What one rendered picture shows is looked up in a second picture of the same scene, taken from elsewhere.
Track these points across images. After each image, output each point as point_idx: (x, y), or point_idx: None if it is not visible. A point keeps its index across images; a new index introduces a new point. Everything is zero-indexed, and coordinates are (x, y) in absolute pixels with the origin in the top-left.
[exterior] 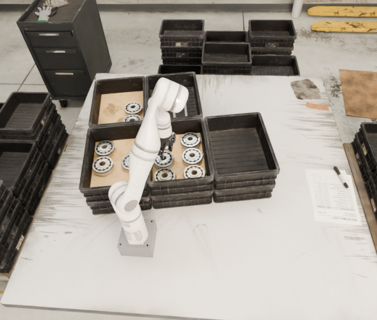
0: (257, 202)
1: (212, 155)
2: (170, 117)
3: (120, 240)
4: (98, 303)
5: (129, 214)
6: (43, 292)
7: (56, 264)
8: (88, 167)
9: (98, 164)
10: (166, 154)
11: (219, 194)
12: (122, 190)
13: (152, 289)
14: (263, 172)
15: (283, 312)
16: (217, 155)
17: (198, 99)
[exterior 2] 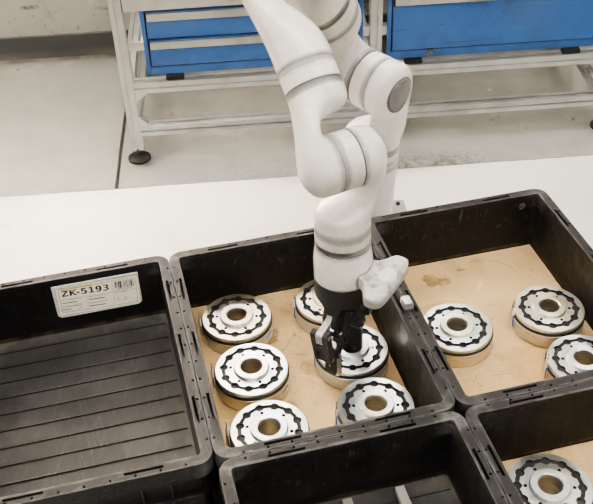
0: None
1: (175, 312)
2: (314, 217)
3: (402, 210)
4: (410, 175)
5: (364, 117)
6: (530, 174)
7: None
8: (578, 271)
9: (559, 301)
10: (345, 361)
11: None
12: (372, 54)
13: (308, 203)
14: (14, 282)
15: (41, 206)
16: (163, 409)
17: None
